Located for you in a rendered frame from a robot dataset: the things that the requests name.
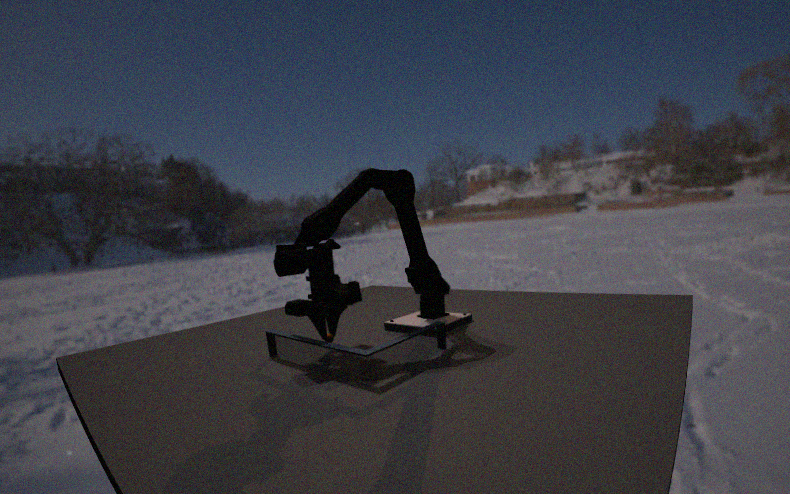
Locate low clear corner walls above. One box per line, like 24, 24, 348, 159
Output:
267, 325, 446, 387

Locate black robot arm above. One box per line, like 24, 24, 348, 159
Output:
273, 168, 450, 319

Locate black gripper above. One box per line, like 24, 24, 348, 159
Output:
285, 270, 348, 340

